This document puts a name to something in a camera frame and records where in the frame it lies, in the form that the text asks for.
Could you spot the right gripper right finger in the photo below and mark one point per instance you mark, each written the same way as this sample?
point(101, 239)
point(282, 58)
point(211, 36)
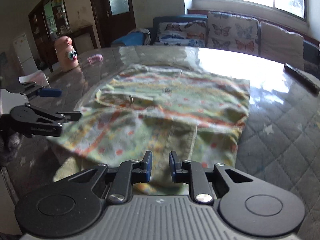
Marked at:
point(195, 175)

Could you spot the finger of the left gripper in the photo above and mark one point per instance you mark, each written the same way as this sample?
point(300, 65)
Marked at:
point(31, 90)
point(32, 120)

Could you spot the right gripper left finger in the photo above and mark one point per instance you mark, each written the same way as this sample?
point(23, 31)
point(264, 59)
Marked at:
point(128, 174)

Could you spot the floral green children's cardigan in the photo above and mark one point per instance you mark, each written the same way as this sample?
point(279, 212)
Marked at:
point(199, 115)

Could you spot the white tissue pack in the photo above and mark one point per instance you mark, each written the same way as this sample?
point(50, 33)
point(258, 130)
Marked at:
point(38, 77)

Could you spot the white refrigerator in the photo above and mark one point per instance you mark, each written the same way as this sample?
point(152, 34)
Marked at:
point(24, 55)

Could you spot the pink cartoon water bottle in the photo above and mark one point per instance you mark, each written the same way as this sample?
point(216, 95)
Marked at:
point(66, 54)

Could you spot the dark wooden display cabinet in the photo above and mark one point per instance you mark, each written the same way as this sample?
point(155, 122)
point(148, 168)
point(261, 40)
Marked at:
point(48, 22)

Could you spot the small pink toy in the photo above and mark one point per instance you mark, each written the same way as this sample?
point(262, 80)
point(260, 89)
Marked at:
point(95, 58)

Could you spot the blue folded cloth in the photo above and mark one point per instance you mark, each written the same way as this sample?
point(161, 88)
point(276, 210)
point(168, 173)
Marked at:
point(136, 37)

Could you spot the dark wooden door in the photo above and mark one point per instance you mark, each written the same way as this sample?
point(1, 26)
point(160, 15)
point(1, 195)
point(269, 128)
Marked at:
point(113, 19)

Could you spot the blue sofa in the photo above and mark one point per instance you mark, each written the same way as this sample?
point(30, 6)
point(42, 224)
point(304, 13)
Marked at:
point(311, 51)

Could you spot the butterfly cushion lying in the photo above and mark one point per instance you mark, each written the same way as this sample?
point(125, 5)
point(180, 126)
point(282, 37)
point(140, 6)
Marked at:
point(190, 34)

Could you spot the butterfly cushion upright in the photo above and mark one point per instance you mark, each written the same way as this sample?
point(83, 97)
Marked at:
point(233, 33)

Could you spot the black remote control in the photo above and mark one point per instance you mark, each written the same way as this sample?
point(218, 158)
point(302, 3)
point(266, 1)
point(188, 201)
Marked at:
point(303, 79)

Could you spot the plain beige cushion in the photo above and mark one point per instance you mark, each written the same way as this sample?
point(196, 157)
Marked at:
point(280, 45)

